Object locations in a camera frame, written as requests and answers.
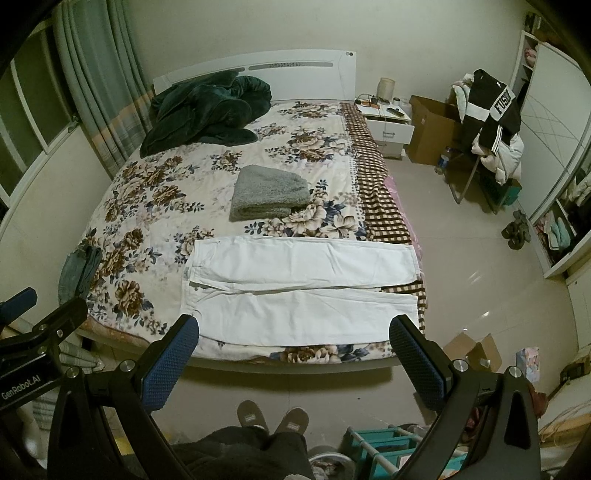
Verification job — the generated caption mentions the dark shoes pair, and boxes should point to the dark shoes pair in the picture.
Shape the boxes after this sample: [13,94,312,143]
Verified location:
[501,210,531,250]

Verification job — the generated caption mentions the white nightstand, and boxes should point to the white nightstand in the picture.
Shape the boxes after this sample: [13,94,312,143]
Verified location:
[355,94,414,160]

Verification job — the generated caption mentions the grey green curtain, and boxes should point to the grey green curtain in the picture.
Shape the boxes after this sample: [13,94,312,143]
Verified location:
[52,1,152,176]

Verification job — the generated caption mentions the white wardrobe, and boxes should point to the white wardrobe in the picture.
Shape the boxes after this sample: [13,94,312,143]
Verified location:
[511,32,590,278]

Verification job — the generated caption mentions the grey jeans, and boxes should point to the grey jeans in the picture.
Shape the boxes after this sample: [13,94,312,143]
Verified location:
[57,243,102,305]

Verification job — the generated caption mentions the white headboard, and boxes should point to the white headboard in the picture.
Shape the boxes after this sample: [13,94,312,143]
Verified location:
[153,49,356,102]

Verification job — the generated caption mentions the checkered brown blanket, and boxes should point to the checkered brown blanket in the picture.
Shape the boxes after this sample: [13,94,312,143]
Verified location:
[341,102,428,332]

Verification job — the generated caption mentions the folded grey towel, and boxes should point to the folded grey towel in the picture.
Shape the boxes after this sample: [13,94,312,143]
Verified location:
[229,165,311,222]

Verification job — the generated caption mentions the window frame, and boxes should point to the window frame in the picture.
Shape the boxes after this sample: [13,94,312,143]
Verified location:
[1,20,79,213]

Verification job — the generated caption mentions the dark green blanket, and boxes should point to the dark green blanket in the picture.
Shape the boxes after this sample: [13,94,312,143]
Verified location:
[139,70,273,157]

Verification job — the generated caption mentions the small open cardboard box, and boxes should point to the small open cardboard box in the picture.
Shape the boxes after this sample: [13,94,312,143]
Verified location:
[443,333,502,372]

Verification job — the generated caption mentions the white pants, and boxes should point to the white pants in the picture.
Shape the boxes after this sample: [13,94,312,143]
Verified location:
[180,236,421,347]

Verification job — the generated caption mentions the white jar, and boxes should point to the white jar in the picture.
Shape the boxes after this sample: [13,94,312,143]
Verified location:
[377,77,396,103]

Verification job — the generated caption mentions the black white jacket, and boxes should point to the black white jacket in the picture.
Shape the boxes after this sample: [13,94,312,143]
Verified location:
[461,69,521,153]

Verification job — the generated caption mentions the right grey slipper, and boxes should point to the right grey slipper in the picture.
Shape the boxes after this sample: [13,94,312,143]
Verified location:
[274,407,310,435]

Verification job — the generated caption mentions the teal rack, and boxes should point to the teal rack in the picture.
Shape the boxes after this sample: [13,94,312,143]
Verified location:
[342,427,423,479]

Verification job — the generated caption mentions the floral bed cover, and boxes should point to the floral bed cover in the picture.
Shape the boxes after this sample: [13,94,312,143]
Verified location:
[84,101,393,364]

